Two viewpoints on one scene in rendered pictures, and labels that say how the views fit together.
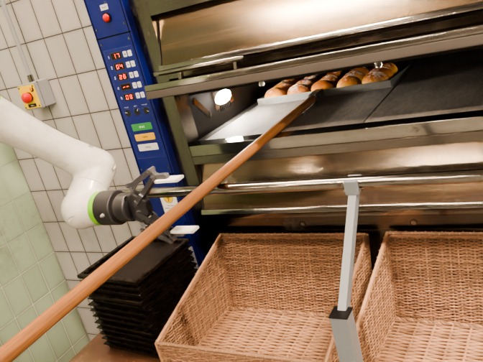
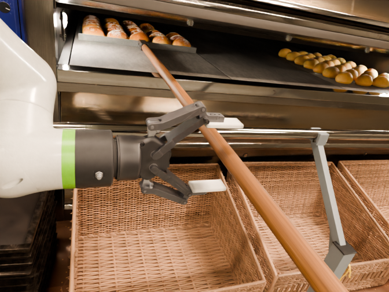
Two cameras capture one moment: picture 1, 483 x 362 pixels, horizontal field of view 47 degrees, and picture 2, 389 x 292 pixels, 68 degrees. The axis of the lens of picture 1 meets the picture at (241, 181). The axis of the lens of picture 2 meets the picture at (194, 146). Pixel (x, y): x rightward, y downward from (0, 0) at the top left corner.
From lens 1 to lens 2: 1.20 m
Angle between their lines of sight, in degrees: 51
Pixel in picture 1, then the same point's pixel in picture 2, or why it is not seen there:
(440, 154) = (275, 111)
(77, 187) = (19, 120)
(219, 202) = not seen: hidden behind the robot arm
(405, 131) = (267, 92)
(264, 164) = (141, 101)
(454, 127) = (294, 94)
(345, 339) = (343, 267)
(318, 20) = not seen: outside the picture
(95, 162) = (41, 76)
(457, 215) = (271, 150)
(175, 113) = (47, 24)
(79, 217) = (36, 179)
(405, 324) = not seen: hidden behind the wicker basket
